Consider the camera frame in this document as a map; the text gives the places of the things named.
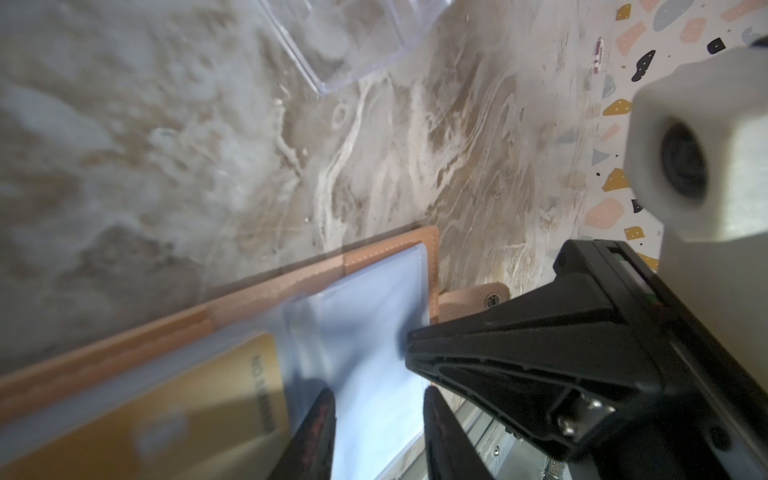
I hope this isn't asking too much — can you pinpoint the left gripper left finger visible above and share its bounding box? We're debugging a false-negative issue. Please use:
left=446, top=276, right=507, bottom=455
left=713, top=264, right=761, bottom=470
left=268, top=388, right=336, bottom=480

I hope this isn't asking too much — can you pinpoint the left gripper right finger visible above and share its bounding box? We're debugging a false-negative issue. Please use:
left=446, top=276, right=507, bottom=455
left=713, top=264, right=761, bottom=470
left=423, top=386, right=492, bottom=480

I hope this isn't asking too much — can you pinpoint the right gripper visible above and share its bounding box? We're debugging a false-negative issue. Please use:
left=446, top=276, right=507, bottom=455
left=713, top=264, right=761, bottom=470
left=405, top=240, right=767, bottom=479

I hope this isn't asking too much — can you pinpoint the gold VIP card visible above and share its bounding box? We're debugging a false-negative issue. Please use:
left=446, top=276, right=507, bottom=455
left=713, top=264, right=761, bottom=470
left=1, top=333, right=290, bottom=479

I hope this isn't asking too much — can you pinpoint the pink leather card holder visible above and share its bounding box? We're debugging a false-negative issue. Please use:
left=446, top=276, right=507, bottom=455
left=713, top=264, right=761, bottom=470
left=1, top=226, right=510, bottom=479

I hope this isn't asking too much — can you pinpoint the clear acrylic card stand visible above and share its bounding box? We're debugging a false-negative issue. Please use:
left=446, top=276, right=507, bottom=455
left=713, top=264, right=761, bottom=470
left=258, top=0, right=452, bottom=95

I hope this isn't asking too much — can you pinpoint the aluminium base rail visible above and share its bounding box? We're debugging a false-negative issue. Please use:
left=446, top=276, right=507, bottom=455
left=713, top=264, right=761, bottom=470
left=378, top=387, right=562, bottom=479

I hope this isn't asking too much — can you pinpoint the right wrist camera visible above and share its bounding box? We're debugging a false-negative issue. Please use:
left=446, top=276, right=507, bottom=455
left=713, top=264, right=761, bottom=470
left=624, top=46, right=767, bottom=385

